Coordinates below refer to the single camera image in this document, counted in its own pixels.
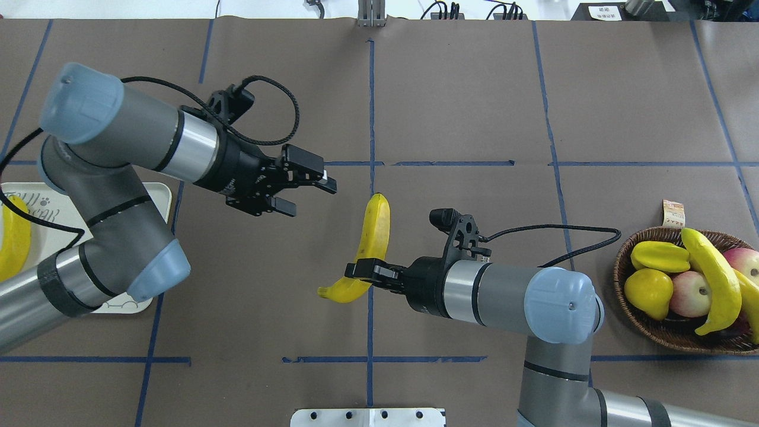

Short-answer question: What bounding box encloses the yellow lemon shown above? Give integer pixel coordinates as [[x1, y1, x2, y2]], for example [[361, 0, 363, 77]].
[[623, 268, 674, 321]]

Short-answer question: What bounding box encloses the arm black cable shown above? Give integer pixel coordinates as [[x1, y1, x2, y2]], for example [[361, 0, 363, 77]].
[[480, 224, 622, 269], [0, 75, 301, 250]]

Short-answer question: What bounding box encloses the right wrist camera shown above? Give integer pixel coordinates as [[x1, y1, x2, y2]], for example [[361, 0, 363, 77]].
[[429, 208, 492, 268]]

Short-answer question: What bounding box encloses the aluminium frame post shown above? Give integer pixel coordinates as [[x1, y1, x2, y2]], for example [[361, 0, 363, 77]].
[[357, 0, 387, 28]]

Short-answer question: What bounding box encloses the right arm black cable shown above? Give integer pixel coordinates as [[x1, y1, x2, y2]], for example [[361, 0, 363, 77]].
[[480, 224, 622, 269]]

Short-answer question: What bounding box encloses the yellow banana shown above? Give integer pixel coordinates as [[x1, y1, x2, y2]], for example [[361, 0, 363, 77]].
[[317, 193, 391, 304], [681, 228, 742, 337], [1, 195, 32, 281], [733, 269, 758, 345]]

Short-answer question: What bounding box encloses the paper price tag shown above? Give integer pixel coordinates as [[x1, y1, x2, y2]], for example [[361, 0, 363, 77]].
[[662, 199, 686, 229]]

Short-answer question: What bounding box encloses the brown wicker basket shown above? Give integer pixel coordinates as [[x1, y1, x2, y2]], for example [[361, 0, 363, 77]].
[[613, 227, 757, 355]]

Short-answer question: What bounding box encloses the white rectangular bear tray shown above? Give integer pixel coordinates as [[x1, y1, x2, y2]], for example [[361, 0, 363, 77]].
[[0, 182, 173, 315]]

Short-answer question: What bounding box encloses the red pink apple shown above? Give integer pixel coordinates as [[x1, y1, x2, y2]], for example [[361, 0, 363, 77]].
[[723, 248, 758, 285]]

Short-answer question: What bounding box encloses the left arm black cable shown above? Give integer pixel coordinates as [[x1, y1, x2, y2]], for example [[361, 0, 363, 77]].
[[0, 75, 301, 250]]

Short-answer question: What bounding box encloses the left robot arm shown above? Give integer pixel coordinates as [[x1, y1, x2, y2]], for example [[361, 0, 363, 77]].
[[1, 62, 338, 352]]

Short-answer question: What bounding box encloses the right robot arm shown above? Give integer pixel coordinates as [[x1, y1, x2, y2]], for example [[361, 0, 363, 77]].
[[345, 257, 747, 426]]

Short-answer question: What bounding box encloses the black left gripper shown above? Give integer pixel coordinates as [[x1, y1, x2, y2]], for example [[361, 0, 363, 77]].
[[194, 137, 338, 217]]

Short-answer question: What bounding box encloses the yellow starfruit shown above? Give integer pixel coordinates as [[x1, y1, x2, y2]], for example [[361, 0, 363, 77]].
[[630, 241, 691, 273]]

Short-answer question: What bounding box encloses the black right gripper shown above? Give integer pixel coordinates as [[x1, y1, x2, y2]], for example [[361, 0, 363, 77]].
[[345, 256, 450, 318]]

